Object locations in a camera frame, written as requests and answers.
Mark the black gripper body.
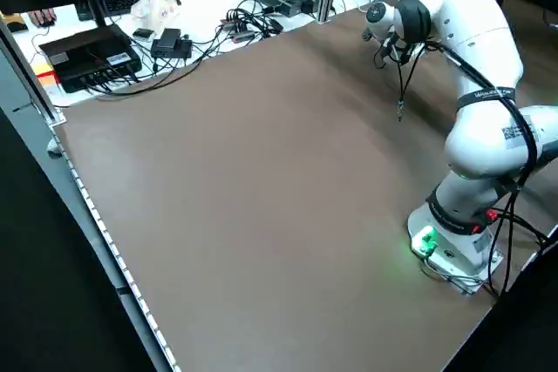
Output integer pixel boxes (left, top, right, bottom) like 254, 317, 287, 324
378, 32, 414, 64

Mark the small black power adapter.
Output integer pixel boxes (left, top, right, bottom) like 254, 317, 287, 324
150, 27, 194, 61

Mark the white plastic bag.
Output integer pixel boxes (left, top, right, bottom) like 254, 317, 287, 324
129, 0, 182, 29

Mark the black keyboard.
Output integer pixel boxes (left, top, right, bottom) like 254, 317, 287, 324
96, 0, 149, 16

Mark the yellow and red box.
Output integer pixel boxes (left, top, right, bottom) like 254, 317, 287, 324
31, 60, 61, 88

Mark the dark computer mouse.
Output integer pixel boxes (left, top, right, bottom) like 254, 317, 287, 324
27, 8, 58, 27

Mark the black cable tangle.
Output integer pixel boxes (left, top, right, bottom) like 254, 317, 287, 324
219, 0, 285, 46

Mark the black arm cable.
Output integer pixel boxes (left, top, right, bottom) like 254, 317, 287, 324
371, 36, 551, 300

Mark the black network switch box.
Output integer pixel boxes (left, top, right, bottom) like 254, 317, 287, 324
37, 23, 144, 94

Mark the grey aluminium table frame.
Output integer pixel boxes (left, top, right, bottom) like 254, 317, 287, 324
0, 14, 182, 372

